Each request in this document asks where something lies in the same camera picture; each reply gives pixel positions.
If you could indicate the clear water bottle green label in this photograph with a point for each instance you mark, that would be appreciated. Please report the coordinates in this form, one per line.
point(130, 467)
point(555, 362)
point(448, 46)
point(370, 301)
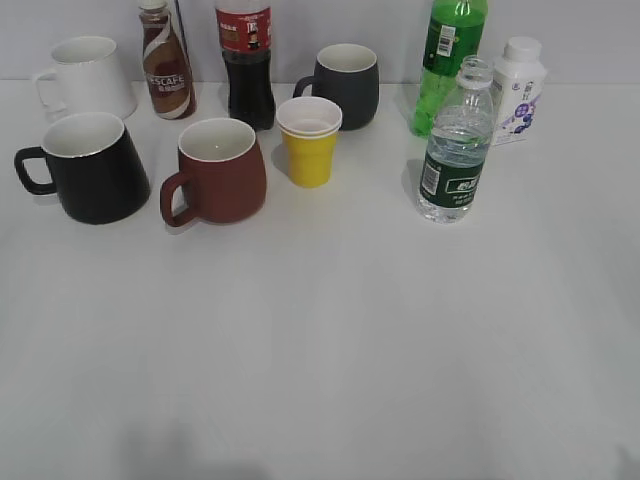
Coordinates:
point(458, 144)

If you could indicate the red-brown mug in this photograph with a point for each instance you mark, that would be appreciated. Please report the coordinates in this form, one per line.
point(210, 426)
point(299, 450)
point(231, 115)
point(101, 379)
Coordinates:
point(221, 176)

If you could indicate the white yogurt carton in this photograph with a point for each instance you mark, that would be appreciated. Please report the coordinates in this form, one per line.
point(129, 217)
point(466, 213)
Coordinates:
point(518, 80)

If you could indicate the dark grey mug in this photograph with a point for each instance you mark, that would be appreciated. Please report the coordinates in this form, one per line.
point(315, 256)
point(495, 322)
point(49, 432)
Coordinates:
point(348, 75)

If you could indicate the black mug white interior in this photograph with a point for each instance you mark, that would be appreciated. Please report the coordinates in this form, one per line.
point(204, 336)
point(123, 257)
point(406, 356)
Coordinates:
point(90, 162)

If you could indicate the Nescafe coffee bottle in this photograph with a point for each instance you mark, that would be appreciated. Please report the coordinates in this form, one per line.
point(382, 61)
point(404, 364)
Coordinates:
point(165, 63)

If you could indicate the cola bottle red label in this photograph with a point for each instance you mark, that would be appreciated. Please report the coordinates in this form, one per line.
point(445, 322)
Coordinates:
point(245, 35)

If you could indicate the green soda bottle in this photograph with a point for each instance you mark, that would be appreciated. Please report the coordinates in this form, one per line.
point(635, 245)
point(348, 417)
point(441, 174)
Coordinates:
point(454, 32)

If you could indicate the white ceramic mug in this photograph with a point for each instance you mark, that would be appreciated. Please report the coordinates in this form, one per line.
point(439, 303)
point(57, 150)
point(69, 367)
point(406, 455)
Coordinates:
point(90, 78)

